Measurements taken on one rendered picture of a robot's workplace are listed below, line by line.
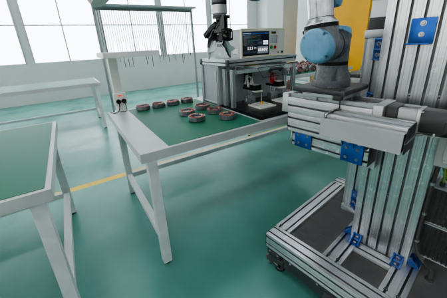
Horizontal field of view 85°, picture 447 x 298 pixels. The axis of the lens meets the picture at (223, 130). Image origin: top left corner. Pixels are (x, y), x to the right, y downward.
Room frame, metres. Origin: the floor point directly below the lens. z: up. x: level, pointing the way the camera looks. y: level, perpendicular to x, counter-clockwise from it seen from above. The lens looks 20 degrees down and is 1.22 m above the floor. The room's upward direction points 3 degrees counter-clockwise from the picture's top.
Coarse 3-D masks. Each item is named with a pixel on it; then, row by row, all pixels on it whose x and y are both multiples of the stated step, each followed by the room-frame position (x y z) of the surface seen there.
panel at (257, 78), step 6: (258, 72) 2.08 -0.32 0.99; (222, 78) 1.90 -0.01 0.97; (228, 78) 1.93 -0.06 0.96; (240, 78) 1.99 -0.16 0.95; (258, 78) 2.08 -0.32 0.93; (264, 78) 2.12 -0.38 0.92; (222, 84) 1.89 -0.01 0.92; (228, 84) 1.92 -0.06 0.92; (240, 84) 1.98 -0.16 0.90; (264, 84) 2.12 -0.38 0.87; (222, 90) 1.89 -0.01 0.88; (228, 90) 1.92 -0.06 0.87; (240, 90) 1.98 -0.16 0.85; (246, 90) 2.02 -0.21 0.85; (264, 90) 2.12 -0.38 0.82; (276, 90) 2.20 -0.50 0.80; (222, 96) 1.89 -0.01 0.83; (240, 96) 1.98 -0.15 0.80; (258, 96) 2.08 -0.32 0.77; (222, 102) 1.89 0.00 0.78
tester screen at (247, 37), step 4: (268, 32) 1.98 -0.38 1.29; (244, 36) 1.86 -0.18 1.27; (248, 36) 1.88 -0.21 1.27; (252, 36) 1.90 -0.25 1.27; (256, 36) 1.92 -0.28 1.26; (260, 36) 1.94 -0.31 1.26; (264, 36) 1.96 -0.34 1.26; (268, 36) 1.98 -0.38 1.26; (244, 40) 1.86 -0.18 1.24; (248, 40) 1.88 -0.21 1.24; (252, 40) 1.90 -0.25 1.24; (256, 40) 1.92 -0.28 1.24; (260, 40) 1.94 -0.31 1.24; (268, 40) 1.98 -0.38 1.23; (244, 44) 1.86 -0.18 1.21; (248, 44) 1.88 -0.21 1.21; (252, 44) 1.90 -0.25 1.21; (256, 44) 1.92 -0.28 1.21; (244, 48) 1.86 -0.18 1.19; (256, 48) 1.92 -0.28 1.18
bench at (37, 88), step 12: (24, 84) 4.02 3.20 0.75; (36, 84) 3.94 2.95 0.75; (48, 84) 3.87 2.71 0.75; (60, 84) 3.79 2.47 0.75; (72, 84) 3.72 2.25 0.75; (84, 84) 3.73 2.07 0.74; (96, 84) 3.81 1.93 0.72; (0, 96) 3.21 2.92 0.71; (96, 108) 4.45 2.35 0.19; (12, 120) 3.86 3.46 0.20; (24, 120) 3.93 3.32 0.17
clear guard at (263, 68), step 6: (240, 66) 1.82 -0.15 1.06; (246, 66) 1.79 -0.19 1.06; (252, 66) 1.77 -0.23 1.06; (258, 66) 1.75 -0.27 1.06; (264, 66) 1.72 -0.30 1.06; (270, 66) 1.70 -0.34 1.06; (276, 66) 1.71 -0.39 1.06; (282, 66) 1.73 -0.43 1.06; (264, 72) 1.62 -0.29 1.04; (276, 72) 1.66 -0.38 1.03; (282, 72) 1.69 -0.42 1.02; (288, 72) 1.71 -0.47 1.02
